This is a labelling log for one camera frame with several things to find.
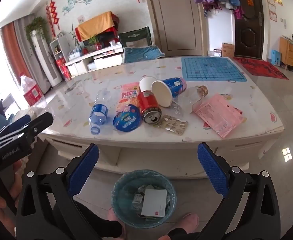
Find white standing air conditioner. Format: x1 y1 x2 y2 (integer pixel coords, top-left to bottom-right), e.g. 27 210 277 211
31 34 63 87

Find white television stand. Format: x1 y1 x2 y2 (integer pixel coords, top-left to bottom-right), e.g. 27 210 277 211
65 44 124 77

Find red soda can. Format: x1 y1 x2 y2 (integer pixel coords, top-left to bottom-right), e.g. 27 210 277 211
136 91 162 125

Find wooden cabinet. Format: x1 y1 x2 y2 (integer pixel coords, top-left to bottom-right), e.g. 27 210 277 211
279 36 293 72

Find potted plant in red pot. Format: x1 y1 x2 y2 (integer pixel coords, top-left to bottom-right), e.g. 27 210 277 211
88 35 103 51

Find trash bin with blue bag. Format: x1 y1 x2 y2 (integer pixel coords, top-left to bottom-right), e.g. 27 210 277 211
111 169 177 229

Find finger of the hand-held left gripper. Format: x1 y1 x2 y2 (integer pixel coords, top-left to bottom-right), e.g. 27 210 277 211
0 112 54 145
0 114 33 134

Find red hanging wall decoration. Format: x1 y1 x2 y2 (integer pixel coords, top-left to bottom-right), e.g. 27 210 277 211
46 0 62 32

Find crumpled grey wrapper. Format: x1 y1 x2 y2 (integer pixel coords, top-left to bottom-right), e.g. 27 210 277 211
132 193 144 212

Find cardboard box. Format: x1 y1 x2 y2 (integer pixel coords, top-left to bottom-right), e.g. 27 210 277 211
221 42 235 58

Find wall posters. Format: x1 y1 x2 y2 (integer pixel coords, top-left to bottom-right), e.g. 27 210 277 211
263 0 284 22

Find teal wall decal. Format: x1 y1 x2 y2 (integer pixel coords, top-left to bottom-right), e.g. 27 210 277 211
61 0 92 15

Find hanging green plant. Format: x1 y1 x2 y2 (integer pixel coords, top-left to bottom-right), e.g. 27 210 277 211
25 17 52 47

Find red boxes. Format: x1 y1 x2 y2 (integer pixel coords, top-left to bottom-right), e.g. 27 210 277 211
55 57 72 80

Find silver blister pill pack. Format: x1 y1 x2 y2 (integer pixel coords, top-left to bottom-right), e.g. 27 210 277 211
157 114 188 135

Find person's foot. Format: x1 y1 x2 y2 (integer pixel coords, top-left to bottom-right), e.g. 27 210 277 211
161 212 199 240
108 209 127 240

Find orange curtain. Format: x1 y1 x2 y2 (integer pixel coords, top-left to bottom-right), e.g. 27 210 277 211
1 21 34 80

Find pink snack box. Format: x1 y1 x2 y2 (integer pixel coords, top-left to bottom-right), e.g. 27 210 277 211
116 83 140 117

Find red doormat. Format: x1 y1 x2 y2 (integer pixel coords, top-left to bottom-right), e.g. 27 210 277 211
234 57 289 80

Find orange cloth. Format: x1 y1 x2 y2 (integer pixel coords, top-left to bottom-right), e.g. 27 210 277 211
76 11 115 42

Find glass bottle with gold cap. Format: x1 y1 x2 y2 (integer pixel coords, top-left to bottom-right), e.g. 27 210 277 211
173 85 208 117

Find beige door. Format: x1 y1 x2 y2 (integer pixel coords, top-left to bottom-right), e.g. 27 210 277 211
145 0 207 58

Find person's right foot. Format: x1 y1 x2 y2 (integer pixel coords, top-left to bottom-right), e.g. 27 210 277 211
161 212 199 240

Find clear plastic bottle blue label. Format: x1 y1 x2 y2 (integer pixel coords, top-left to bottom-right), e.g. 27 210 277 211
89 89 109 135

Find blue grid mat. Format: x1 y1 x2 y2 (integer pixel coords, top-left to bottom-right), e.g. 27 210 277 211
181 56 248 83

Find chair with blue quilted cushion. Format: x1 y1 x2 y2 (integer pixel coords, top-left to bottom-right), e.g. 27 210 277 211
123 45 165 64

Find blue round foil lid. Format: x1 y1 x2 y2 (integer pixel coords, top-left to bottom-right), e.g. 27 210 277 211
113 104 141 132

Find white open shelf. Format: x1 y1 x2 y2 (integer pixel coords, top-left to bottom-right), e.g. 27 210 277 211
49 34 73 80

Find white paper cup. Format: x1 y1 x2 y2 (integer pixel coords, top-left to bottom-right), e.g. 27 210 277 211
139 76 158 93

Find blue instant noodle cup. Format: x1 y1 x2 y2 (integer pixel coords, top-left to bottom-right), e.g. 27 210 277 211
151 77 187 108

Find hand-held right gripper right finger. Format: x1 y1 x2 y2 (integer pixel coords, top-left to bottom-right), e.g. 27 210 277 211
194 142 280 240

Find person's left foot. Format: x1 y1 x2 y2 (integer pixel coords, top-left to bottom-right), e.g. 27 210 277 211
108 209 127 240

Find large water bottle red label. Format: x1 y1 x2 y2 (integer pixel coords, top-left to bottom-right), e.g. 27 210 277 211
20 74 45 107

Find dark brown door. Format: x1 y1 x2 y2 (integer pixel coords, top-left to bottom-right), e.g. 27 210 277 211
233 0 265 60

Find pink packet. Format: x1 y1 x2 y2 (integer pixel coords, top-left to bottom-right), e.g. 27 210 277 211
191 93 244 138

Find white card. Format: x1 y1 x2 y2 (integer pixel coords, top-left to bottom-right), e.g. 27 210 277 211
141 189 167 217

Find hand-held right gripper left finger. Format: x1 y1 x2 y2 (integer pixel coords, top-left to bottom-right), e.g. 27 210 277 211
16 144 104 240

